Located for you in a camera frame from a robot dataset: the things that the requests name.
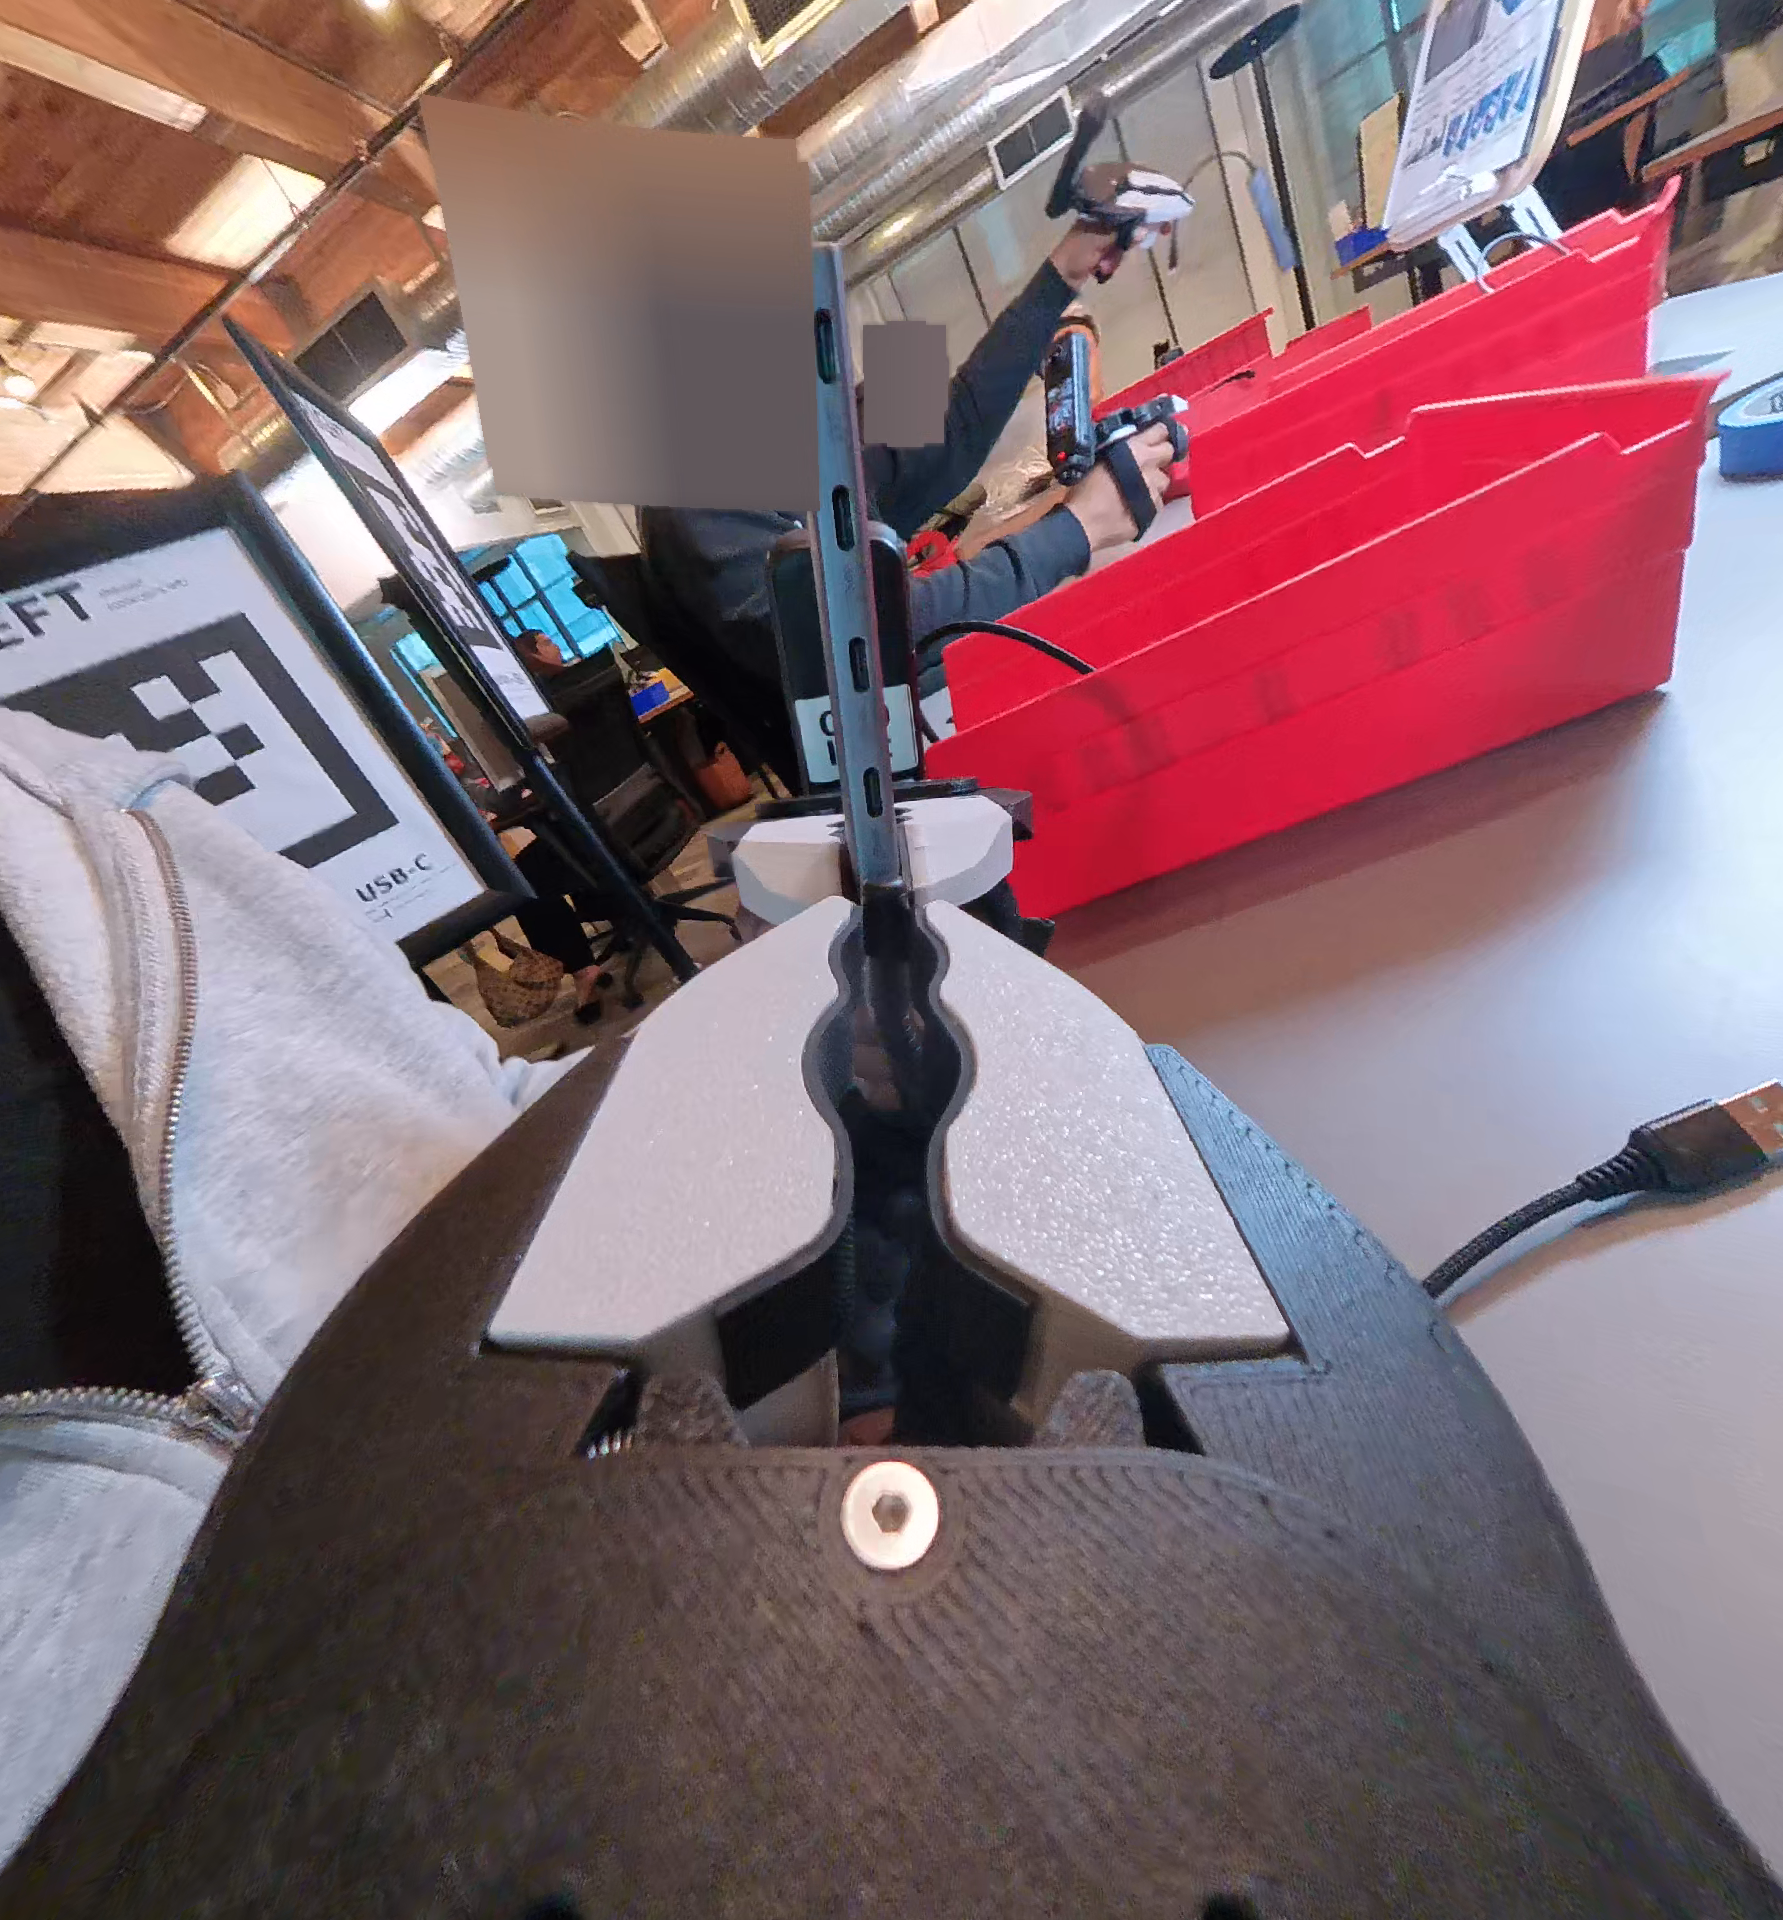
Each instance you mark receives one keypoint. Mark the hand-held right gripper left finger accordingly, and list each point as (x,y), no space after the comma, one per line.
(681,1172)

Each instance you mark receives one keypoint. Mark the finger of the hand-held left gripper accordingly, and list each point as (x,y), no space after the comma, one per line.
(959,849)
(794,872)

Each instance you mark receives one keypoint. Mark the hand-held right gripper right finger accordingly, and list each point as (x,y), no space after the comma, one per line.
(1102,1185)

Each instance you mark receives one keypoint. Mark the long grey multiport hub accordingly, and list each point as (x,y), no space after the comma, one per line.
(846,526)

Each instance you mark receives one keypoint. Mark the brown patterned handbag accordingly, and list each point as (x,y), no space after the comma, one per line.
(520,983)

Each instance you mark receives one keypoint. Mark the black framed marker sign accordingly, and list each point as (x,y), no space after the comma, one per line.
(276,661)
(411,526)

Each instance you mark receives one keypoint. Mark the red plastic bin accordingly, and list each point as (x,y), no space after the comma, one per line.
(1551,451)
(1191,361)
(1430,347)
(1357,720)

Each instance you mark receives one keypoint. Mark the black stand with round top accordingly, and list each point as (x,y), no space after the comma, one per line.
(1278,180)

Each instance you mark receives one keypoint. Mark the instruction poster board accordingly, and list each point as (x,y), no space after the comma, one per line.
(1484,106)

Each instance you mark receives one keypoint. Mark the silver ventilation duct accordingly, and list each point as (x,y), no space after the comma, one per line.
(952,106)

